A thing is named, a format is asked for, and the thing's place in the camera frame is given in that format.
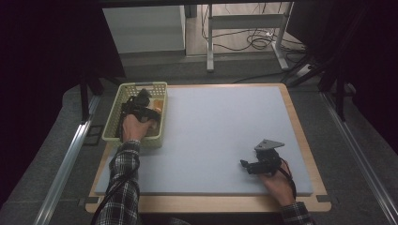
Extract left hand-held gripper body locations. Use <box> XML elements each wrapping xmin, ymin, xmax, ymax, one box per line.
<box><xmin>119</xmin><ymin>88</ymin><xmax>162</xmax><ymax>127</ymax></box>

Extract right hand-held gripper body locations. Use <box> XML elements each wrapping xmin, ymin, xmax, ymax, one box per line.
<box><xmin>251</xmin><ymin>138</ymin><xmax>286</xmax><ymax>176</ymax></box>

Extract beige knit glove orange fingertips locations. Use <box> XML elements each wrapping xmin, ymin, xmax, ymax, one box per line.
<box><xmin>146</xmin><ymin>98</ymin><xmax>164</xmax><ymax>114</ymax></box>

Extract pale yellow plastic basket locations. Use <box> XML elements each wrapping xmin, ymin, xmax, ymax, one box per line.
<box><xmin>101</xmin><ymin>82</ymin><xmax>169</xmax><ymax>149</ymax></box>

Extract person's left hand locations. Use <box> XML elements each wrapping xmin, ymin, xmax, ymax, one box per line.
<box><xmin>121</xmin><ymin>113</ymin><xmax>157</xmax><ymax>143</ymax></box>

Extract person's right hand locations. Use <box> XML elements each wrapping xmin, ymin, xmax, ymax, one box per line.
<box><xmin>259</xmin><ymin>165</ymin><xmax>297</xmax><ymax>207</ymax></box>

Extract grey foam mat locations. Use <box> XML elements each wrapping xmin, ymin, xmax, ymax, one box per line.
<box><xmin>94</xmin><ymin>85</ymin><xmax>314</xmax><ymax>197</ymax></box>

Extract black stand legs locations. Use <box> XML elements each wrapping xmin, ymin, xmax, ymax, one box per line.
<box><xmin>78</xmin><ymin>74</ymin><xmax>124</xmax><ymax>124</ymax></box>

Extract white cabinet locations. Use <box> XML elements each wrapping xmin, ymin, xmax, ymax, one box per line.
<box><xmin>101</xmin><ymin>5</ymin><xmax>187</xmax><ymax>56</ymax></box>

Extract black tripod legs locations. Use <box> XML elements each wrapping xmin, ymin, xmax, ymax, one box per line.
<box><xmin>286</xmin><ymin>52</ymin><xmax>350</xmax><ymax>123</ymax></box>

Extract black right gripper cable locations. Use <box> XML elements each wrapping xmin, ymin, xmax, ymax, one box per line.
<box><xmin>279</xmin><ymin>157</ymin><xmax>298</xmax><ymax>202</ymax></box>

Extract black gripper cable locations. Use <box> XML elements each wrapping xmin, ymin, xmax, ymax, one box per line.
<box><xmin>89</xmin><ymin>173</ymin><xmax>133</xmax><ymax>225</ymax></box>
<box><xmin>279</xmin><ymin>157</ymin><xmax>298</xmax><ymax>202</ymax></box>

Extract black flat bracket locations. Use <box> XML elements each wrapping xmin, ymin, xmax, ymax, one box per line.
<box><xmin>84</xmin><ymin>124</ymin><xmax>105</xmax><ymax>147</ymax></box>

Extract aluminium rail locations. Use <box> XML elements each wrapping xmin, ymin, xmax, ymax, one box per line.
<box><xmin>320</xmin><ymin>91</ymin><xmax>398</xmax><ymax>225</ymax></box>
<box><xmin>32</xmin><ymin>93</ymin><xmax>101</xmax><ymax>225</ymax></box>

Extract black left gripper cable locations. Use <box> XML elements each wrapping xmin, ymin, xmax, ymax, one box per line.
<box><xmin>89</xmin><ymin>173</ymin><xmax>133</xmax><ymax>225</ymax></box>

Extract tangle of black floor cables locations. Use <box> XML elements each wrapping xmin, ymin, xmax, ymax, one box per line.
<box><xmin>201</xmin><ymin>2</ymin><xmax>307</xmax><ymax>54</ymax></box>

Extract white metal stand frame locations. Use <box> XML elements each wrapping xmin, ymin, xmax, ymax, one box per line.
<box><xmin>206</xmin><ymin>2</ymin><xmax>291</xmax><ymax>73</ymax></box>

